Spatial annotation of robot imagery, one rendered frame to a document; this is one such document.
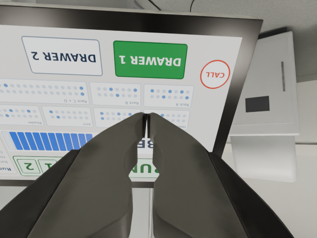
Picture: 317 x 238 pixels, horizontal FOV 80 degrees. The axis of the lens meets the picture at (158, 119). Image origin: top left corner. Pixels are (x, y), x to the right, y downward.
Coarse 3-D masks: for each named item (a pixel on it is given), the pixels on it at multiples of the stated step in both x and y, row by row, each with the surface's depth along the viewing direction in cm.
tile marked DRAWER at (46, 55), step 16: (32, 48) 24; (48, 48) 24; (64, 48) 24; (80, 48) 24; (96, 48) 24; (32, 64) 25; (48, 64) 25; (64, 64) 25; (80, 64) 25; (96, 64) 25
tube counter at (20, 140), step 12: (0, 132) 30; (12, 132) 30; (24, 132) 30; (36, 132) 30; (48, 132) 30; (60, 132) 31; (72, 132) 31; (84, 132) 31; (12, 144) 32; (24, 144) 32; (36, 144) 32; (48, 144) 32; (60, 144) 32; (72, 144) 32
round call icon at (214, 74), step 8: (208, 64) 25; (216, 64) 25; (224, 64) 25; (232, 64) 25; (200, 72) 26; (208, 72) 26; (216, 72) 26; (224, 72) 26; (200, 80) 26; (208, 80) 26; (216, 80) 26; (224, 80) 27; (200, 88) 27; (208, 88) 27; (216, 88) 27; (224, 88) 27
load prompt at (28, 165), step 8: (16, 160) 33; (24, 160) 34; (32, 160) 34; (40, 160) 34; (48, 160) 34; (56, 160) 34; (144, 160) 34; (24, 168) 35; (32, 168) 35; (40, 168) 35; (48, 168) 35; (136, 168) 35; (144, 168) 35; (152, 168) 35; (32, 176) 36; (136, 176) 36; (144, 176) 36; (152, 176) 37
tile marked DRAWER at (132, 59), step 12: (120, 48) 24; (132, 48) 24; (144, 48) 24; (156, 48) 24; (168, 48) 24; (180, 48) 24; (120, 60) 25; (132, 60) 25; (144, 60) 25; (156, 60) 25; (168, 60) 25; (180, 60) 25; (120, 72) 26; (132, 72) 26; (144, 72) 26; (156, 72) 26; (168, 72) 26; (180, 72) 26
